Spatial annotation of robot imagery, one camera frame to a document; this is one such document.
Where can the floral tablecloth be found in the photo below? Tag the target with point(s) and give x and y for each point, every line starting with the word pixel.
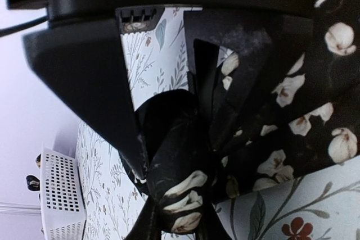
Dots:
pixel 310 189

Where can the white plastic basket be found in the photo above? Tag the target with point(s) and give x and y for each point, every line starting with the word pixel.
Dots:
pixel 61 202

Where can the black floral tie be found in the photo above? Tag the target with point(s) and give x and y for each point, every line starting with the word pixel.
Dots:
pixel 261 108

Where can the left metal frame post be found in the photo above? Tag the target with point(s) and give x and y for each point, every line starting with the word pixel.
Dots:
pixel 18 209

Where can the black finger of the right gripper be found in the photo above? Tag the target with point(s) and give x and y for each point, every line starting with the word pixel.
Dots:
pixel 81 59
pixel 265 43

